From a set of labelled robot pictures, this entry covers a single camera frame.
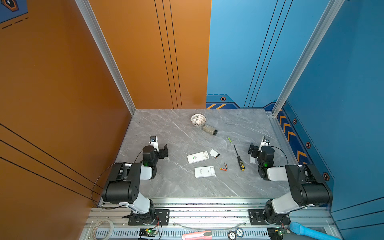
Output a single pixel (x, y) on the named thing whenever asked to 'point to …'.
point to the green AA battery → (229, 139)
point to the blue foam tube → (300, 229)
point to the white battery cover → (213, 153)
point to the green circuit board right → (275, 233)
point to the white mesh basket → (198, 119)
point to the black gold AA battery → (217, 155)
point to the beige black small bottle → (209, 129)
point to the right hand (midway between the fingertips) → (258, 145)
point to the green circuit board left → (147, 232)
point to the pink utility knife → (198, 235)
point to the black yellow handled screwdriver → (240, 162)
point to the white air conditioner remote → (204, 171)
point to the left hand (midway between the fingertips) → (159, 144)
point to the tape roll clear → (93, 232)
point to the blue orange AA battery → (226, 165)
